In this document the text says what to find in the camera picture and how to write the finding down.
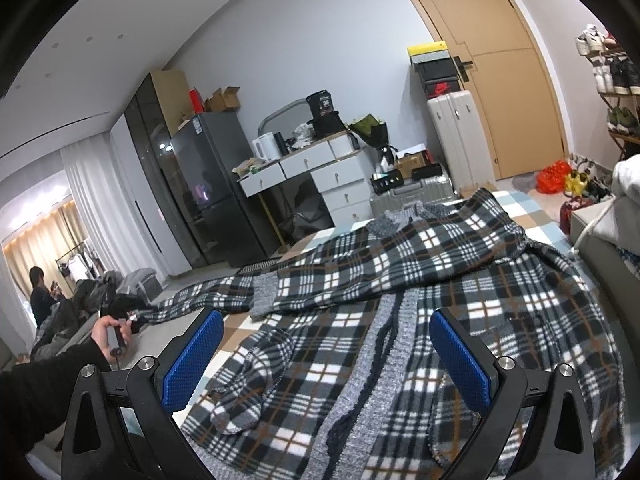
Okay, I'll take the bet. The white hard suitcase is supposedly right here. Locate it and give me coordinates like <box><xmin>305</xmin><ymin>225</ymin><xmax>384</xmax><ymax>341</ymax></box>
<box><xmin>426</xmin><ymin>89</ymin><xmax>497</xmax><ymax>196</ymax></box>

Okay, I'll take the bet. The open cardboard box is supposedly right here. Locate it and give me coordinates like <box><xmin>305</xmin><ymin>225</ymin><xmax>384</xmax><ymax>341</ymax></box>
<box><xmin>204</xmin><ymin>86</ymin><xmax>241</xmax><ymax>113</ymax></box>

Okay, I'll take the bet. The white cloth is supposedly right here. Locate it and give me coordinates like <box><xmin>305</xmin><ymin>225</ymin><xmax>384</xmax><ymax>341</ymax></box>
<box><xmin>612</xmin><ymin>159</ymin><xmax>640</xmax><ymax>198</ymax></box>

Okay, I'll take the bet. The black bucket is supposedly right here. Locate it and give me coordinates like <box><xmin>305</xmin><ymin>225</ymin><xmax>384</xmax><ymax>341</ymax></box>
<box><xmin>306</xmin><ymin>91</ymin><xmax>337</xmax><ymax>123</ymax></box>

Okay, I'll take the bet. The light grey hoodie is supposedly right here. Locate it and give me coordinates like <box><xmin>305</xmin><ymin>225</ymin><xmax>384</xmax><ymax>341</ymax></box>
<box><xmin>575</xmin><ymin>195</ymin><xmax>640</xmax><ymax>253</ymax></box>

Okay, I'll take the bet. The red plastic bag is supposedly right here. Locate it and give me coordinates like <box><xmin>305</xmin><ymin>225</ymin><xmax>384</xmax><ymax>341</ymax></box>
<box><xmin>536</xmin><ymin>160</ymin><xmax>571</xmax><ymax>195</ymax></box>

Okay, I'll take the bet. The oval grey mirror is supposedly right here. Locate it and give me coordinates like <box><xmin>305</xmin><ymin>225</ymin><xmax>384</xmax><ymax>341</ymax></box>
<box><xmin>258</xmin><ymin>99</ymin><xmax>313</xmax><ymax>153</ymax></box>

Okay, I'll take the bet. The silver hard suitcase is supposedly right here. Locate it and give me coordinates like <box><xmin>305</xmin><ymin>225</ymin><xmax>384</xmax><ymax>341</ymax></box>
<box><xmin>369</xmin><ymin>170</ymin><xmax>458</xmax><ymax>221</ymax></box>

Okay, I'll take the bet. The dark glass wardrobe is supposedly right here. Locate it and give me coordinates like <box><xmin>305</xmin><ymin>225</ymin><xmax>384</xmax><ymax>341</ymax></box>
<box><xmin>124</xmin><ymin>72</ymin><xmax>208</xmax><ymax>271</ymax></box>

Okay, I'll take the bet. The grey sofa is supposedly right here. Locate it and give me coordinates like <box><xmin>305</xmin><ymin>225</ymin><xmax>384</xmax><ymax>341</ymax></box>
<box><xmin>570</xmin><ymin>205</ymin><xmax>640</xmax><ymax>411</ymax></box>

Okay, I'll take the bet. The yellow shoe box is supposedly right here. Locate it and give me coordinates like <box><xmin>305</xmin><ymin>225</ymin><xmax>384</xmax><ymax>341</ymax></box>
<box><xmin>407</xmin><ymin>41</ymin><xmax>448</xmax><ymax>62</ymax></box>

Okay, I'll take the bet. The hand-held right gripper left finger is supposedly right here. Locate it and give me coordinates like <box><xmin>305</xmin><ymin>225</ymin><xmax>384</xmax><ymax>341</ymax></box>
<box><xmin>60</xmin><ymin>307</ymin><xmax>226</xmax><ymax>480</ymax></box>

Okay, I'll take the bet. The tan box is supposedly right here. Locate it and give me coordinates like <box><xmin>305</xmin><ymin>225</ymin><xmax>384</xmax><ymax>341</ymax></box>
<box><xmin>395</xmin><ymin>152</ymin><xmax>431</xmax><ymax>178</ymax></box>

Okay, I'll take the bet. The white electric kettle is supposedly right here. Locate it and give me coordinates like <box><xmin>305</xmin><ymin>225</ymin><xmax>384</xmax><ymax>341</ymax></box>
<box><xmin>252</xmin><ymin>132</ymin><xmax>281</xmax><ymax>163</ymax></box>

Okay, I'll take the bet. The person's left hand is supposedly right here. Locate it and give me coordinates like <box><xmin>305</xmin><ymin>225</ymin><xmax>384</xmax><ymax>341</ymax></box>
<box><xmin>90</xmin><ymin>316</ymin><xmax>133</xmax><ymax>361</ymax></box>

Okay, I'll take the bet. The black refrigerator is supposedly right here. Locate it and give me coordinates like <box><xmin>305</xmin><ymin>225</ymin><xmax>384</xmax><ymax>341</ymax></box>
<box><xmin>169</xmin><ymin>111</ymin><xmax>268</xmax><ymax>268</ymax></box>

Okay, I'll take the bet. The checked bed sheet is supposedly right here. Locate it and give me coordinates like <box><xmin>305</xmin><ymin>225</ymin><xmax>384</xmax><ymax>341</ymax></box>
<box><xmin>25</xmin><ymin>187</ymin><xmax>601</xmax><ymax>480</ymax></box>

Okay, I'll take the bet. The black shoe box red logo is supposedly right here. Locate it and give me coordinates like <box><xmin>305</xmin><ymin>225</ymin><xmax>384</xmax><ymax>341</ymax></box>
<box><xmin>424</xmin><ymin>78</ymin><xmax>465</xmax><ymax>101</ymax></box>

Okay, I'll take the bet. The plaid fleece jacket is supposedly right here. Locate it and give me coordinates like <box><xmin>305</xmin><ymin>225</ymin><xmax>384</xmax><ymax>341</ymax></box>
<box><xmin>135</xmin><ymin>187</ymin><xmax>626</xmax><ymax>480</ymax></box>

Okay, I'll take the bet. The white curtain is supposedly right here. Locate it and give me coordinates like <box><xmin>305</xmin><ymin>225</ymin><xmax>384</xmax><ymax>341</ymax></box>
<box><xmin>60</xmin><ymin>132</ymin><xmax>171</xmax><ymax>281</ymax></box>

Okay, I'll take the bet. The pile of dark clothes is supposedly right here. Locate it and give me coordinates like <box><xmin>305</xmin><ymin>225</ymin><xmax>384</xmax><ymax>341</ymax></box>
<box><xmin>32</xmin><ymin>270</ymin><xmax>151</xmax><ymax>356</ymax></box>

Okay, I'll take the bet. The person's left forearm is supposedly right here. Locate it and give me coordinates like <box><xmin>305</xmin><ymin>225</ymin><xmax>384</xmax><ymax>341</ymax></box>
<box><xmin>0</xmin><ymin>342</ymin><xmax>111</xmax><ymax>461</ymax></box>

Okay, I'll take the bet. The beige curtain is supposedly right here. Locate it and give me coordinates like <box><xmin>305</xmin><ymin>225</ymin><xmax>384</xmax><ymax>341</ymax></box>
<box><xmin>2</xmin><ymin>200</ymin><xmax>88</xmax><ymax>306</ymax></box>

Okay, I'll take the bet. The wooden shoe rack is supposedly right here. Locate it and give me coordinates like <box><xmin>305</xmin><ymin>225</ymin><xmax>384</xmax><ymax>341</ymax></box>
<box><xmin>575</xmin><ymin>22</ymin><xmax>640</xmax><ymax>161</ymax></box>

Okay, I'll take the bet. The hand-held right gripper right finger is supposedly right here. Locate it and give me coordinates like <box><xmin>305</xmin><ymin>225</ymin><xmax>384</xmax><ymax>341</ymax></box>
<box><xmin>429</xmin><ymin>307</ymin><xmax>601</xmax><ymax>480</ymax></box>

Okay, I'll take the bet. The white drawer desk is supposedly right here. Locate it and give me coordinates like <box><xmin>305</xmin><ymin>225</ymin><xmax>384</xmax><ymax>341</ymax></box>
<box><xmin>239</xmin><ymin>132</ymin><xmax>373</xmax><ymax>251</ymax></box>

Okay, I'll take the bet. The grey shoe box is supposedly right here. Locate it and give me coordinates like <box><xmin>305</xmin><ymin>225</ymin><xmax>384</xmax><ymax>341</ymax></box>
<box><xmin>411</xmin><ymin>57</ymin><xmax>455</xmax><ymax>81</ymax></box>

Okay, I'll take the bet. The clothes rack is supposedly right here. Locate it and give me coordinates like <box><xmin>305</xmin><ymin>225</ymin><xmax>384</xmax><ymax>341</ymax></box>
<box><xmin>55</xmin><ymin>240</ymin><xmax>106</xmax><ymax>286</ymax></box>

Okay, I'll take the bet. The wooden door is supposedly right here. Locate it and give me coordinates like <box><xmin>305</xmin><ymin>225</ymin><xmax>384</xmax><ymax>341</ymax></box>
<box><xmin>382</xmin><ymin>0</ymin><xmax>568</xmax><ymax>181</ymax></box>

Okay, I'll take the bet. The grey chair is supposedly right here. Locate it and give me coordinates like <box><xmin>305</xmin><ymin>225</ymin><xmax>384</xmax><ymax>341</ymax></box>
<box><xmin>117</xmin><ymin>267</ymin><xmax>163</xmax><ymax>306</ymax></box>

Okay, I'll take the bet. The yellow toy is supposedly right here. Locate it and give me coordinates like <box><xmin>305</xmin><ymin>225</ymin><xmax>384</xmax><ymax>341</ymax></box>
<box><xmin>564</xmin><ymin>170</ymin><xmax>588</xmax><ymax>196</ymax></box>

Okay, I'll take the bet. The dark cloth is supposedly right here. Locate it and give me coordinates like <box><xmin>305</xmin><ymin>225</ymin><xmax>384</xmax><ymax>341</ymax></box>
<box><xmin>280</xmin><ymin>180</ymin><xmax>333</xmax><ymax>241</ymax></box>

